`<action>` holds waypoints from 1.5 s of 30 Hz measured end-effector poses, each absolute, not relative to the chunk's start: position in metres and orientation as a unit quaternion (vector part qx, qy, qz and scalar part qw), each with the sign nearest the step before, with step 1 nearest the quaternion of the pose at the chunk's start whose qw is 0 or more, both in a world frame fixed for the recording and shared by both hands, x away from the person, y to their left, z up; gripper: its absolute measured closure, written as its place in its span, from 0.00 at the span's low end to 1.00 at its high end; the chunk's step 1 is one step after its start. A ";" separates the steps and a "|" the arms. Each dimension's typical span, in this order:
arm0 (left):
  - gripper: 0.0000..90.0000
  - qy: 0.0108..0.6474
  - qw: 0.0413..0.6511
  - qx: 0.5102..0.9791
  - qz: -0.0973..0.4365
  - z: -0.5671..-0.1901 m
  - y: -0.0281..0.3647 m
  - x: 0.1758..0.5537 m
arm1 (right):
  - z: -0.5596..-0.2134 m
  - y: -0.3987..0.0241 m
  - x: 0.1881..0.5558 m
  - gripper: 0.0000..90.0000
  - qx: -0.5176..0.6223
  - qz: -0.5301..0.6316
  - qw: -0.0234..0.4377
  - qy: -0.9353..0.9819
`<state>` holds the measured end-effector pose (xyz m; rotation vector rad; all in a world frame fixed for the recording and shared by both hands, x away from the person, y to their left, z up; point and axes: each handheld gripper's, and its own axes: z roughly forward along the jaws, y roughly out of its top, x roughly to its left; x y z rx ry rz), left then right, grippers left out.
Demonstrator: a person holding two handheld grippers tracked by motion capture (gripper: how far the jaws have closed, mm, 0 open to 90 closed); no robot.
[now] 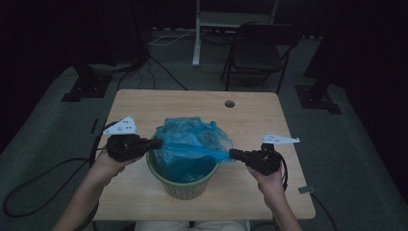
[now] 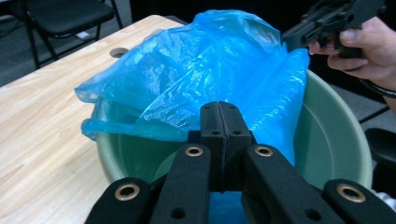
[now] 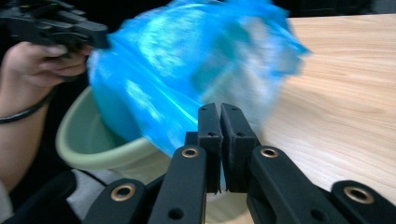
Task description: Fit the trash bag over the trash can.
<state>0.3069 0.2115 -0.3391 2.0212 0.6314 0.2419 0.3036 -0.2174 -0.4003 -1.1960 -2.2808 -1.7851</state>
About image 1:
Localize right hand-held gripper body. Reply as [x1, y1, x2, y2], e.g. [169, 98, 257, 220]
[244, 133, 301, 177]

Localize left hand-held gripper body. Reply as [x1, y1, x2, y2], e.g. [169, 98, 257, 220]
[102, 115, 152, 164]

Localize blue plastic bag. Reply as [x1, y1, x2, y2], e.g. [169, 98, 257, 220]
[153, 115, 235, 184]

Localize green ribbed bin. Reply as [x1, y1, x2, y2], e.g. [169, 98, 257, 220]
[145, 133, 221, 201]

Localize person's left hand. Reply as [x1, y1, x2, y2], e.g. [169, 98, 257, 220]
[92, 149, 142, 181]

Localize person's right hand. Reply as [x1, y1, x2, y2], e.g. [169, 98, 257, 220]
[246, 166, 287, 202]

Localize grey tape strip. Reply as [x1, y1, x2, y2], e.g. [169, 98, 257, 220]
[297, 185, 318, 195]

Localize black folding chair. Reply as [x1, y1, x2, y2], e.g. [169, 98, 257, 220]
[219, 21, 303, 96]

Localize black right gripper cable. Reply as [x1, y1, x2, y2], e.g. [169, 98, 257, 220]
[271, 149, 290, 193]

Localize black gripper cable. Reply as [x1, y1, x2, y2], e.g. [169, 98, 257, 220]
[2, 119, 120, 231]
[271, 149, 290, 193]

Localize black floor cable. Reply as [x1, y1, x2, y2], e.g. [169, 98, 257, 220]
[116, 52, 190, 91]

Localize white floor cable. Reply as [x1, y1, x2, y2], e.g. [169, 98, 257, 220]
[148, 27, 197, 47]

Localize white metal desk frame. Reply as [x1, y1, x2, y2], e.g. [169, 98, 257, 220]
[191, 0, 280, 67]

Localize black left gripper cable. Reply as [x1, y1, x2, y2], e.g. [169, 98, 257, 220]
[2, 119, 120, 231]

